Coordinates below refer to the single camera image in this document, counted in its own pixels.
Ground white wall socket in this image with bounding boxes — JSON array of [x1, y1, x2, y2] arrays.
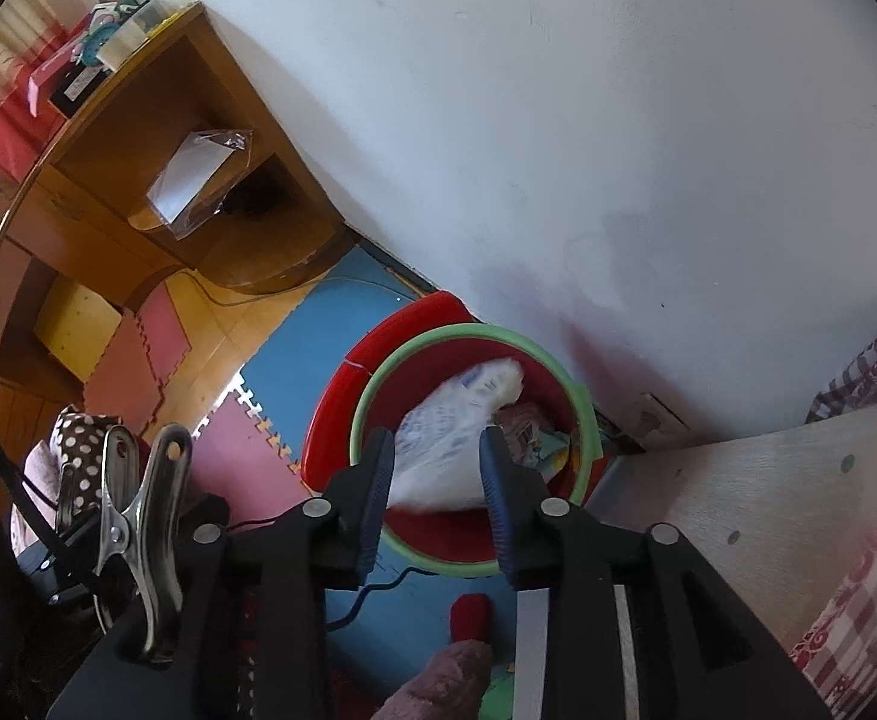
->
[[635, 390, 693, 440]]

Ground plastic wrapped white paper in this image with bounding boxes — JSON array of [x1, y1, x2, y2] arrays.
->
[[144, 129, 254, 241]]

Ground white box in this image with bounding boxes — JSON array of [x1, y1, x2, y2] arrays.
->
[[97, 4, 167, 70]]

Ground foam puzzle floor mats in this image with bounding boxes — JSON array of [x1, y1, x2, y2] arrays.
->
[[82, 244, 634, 720]]

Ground red plastic stool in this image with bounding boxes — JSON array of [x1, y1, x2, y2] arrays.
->
[[301, 291, 612, 503]]

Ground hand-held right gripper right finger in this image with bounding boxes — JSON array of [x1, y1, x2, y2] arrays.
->
[[479, 424, 833, 720]]

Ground pale wooden bed frame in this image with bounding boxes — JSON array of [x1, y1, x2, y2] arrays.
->
[[577, 405, 877, 657]]

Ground red basin green rim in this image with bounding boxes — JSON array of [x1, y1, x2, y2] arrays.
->
[[348, 322, 604, 580]]

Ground teal alarm clock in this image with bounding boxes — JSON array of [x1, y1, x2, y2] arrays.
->
[[78, 21, 120, 67]]

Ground red plush ball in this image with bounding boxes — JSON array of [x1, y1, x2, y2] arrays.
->
[[448, 592, 497, 647]]

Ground white printed plastic bag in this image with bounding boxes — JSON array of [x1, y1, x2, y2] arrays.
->
[[391, 358, 527, 515]]

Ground brown polka dot cloth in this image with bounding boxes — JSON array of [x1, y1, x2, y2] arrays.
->
[[10, 405, 143, 556]]

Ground thin black cable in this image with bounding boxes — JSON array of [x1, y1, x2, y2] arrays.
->
[[224, 517, 418, 635]]

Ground silver metal spring clip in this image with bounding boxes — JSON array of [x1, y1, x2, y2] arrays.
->
[[97, 424, 193, 665]]

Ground black box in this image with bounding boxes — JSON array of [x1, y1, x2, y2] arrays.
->
[[49, 64, 113, 121]]

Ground beige red curtain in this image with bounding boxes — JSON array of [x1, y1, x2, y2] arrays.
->
[[0, 0, 109, 181]]

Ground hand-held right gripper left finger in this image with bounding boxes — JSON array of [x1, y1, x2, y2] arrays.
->
[[46, 426, 398, 720]]

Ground wooden desk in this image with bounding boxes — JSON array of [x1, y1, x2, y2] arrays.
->
[[0, 0, 357, 421]]

